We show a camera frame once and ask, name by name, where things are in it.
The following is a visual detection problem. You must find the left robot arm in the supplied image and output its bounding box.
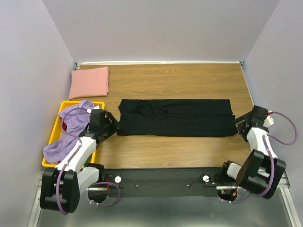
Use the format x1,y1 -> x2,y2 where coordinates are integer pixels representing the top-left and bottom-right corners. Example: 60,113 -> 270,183
40,109 -> 121,215

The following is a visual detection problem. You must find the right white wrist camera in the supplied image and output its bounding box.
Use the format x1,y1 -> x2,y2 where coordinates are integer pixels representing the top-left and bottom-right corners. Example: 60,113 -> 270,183
263,111 -> 275,128

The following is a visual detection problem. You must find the black t-shirt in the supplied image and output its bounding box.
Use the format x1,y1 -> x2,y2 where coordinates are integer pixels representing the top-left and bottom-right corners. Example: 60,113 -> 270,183
117,99 -> 238,137

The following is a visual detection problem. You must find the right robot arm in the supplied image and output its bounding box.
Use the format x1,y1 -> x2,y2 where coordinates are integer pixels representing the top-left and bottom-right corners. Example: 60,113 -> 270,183
218,105 -> 286,199

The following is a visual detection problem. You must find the lavender t-shirt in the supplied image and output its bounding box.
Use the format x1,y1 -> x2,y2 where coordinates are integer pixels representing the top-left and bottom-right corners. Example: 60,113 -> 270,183
43,100 -> 95,164

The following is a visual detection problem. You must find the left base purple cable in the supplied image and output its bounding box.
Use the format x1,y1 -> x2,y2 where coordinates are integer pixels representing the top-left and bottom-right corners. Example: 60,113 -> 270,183
89,181 -> 121,207

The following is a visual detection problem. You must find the pink folded t-shirt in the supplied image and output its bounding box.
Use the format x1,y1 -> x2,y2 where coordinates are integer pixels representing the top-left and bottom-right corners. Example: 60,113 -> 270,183
69,67 -> 109,99

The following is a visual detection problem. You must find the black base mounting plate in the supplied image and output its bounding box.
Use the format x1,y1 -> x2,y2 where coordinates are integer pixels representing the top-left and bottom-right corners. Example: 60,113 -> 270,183
88,167 -> 236,204

